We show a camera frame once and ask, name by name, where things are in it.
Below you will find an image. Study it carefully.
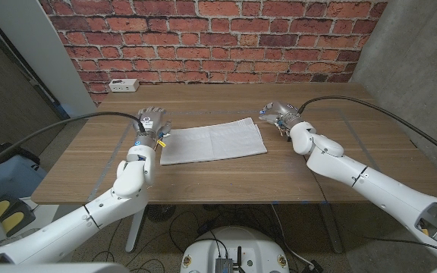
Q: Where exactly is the black round fan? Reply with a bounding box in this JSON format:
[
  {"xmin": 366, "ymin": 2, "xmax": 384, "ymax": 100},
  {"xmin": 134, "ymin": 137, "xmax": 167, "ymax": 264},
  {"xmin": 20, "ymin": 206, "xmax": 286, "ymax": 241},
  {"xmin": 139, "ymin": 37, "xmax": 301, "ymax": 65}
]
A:
[{"xmin": 145, "ymin": 204, "xmax": 177, "ymax": 224}]

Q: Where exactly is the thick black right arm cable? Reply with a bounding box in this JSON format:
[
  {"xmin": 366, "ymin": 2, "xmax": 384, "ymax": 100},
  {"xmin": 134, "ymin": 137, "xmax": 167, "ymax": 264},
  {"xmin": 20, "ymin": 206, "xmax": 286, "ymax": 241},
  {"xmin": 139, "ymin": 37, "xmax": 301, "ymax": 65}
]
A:
[{"xmin": 297, "ymin": 94, "xmax": 437, "ymax": 165}]

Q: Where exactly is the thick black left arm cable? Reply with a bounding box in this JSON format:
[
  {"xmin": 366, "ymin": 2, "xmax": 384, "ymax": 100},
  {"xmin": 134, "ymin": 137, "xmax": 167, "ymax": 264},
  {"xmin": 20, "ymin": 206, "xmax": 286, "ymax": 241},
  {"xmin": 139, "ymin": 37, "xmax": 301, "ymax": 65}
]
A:
[{"xmin": 0, "ymin": 111, "xmax": 146, "ymax": 177}]

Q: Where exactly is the red brick printed backdrop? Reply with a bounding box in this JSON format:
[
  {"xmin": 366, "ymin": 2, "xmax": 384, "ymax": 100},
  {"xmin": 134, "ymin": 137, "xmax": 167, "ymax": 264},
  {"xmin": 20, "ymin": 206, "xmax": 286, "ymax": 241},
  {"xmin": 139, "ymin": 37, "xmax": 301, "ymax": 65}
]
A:
[{"xmin": 38, "ymin": 0, "xmax": 390, "ymax": 105}]

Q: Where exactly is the white power strip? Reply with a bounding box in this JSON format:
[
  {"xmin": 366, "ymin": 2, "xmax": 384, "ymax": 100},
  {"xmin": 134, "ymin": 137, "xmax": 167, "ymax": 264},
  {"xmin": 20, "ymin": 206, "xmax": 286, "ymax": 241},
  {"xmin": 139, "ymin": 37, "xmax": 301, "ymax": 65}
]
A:
[{"xmin": 108, "ymin": 78, "xmax": 140, "ymax": 93}]

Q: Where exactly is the white handkerchief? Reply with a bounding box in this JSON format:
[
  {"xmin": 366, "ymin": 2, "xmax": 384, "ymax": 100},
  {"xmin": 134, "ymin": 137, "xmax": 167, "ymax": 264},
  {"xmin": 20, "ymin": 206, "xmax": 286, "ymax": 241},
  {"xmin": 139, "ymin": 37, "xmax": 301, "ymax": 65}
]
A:
[{"xmin": 159, "ymin": 117, "xmax": 268, "ymax": 166}]

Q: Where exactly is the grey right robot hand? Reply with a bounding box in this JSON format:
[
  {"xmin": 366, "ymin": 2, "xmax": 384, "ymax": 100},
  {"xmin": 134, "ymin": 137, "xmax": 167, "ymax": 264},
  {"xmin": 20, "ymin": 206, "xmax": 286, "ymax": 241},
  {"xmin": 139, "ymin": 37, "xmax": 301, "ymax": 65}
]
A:
[{"xmin": 258, "ymin": 100, "xmax": 305, "ymax": 130}]

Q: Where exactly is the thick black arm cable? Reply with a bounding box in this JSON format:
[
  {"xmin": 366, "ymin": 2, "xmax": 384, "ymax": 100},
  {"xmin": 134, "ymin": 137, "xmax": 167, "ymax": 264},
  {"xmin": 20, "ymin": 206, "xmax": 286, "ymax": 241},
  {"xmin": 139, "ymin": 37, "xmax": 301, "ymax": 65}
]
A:
[
  {"xmin": 297, "ymin": 94, "xmax": 437, "ymax": 165},
  {"xmin": 0, "ymin": 111, "xmax": 146, "ymax": 177}
]

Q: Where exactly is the blue storage bin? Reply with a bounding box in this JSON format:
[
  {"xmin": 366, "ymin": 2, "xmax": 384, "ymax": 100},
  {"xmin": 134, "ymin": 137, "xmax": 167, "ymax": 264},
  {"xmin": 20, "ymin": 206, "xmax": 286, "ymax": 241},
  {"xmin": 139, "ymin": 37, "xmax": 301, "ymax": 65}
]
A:
[{"xmin": 0, "ymin": 154, "xmax": 48, "ymax": 208}]

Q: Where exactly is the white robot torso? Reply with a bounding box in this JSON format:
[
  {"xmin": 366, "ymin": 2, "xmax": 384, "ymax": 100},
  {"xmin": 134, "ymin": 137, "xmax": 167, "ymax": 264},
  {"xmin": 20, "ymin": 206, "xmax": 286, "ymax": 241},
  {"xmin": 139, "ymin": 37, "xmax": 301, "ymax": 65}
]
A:
[{"xmin": 179, "ymin": 225, "xmax": 291, "ymax": 273}]

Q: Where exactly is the grey table leg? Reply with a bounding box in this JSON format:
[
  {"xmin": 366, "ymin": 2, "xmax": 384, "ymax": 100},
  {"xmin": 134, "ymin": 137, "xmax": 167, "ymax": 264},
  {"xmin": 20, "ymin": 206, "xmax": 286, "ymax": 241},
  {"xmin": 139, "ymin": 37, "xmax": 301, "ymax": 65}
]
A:
[{"xmin": 319, "ymin": 202, "xmax": 344, "ymax": 254}]

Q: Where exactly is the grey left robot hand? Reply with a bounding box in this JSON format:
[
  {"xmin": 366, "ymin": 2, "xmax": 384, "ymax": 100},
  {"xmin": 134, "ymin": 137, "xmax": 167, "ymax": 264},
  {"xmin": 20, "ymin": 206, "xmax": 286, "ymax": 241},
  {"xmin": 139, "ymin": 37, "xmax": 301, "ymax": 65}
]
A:
[{"xmin": 136, "ymin": 106, "xmax": 174, "ymax": 147}]

